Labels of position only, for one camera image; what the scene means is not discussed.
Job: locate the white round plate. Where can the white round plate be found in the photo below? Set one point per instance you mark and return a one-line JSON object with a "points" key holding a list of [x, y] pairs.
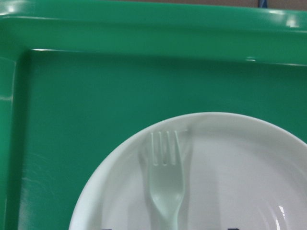
{"points": [[239, 171]]}

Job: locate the pale green plastic fork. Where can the pale green plastic fork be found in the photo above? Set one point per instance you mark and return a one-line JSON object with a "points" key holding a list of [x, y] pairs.
{"points": [[166, 178]]}

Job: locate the green plastic tray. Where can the green plastic tray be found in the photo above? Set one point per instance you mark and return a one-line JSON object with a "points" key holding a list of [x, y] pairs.
{"points": [[78, 77]]}

